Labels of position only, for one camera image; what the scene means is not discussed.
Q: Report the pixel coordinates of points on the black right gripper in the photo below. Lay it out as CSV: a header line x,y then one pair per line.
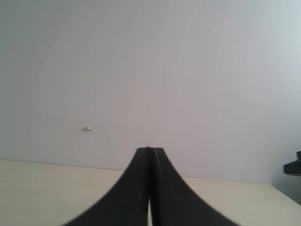
x,y
294,168

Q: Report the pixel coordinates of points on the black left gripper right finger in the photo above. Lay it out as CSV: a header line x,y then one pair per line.
x,y
173,202

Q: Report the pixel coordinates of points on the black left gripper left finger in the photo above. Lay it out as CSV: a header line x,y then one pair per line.
x,y
126,203

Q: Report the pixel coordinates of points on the small white wall blob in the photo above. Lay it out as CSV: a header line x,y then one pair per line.
x,y
88,129

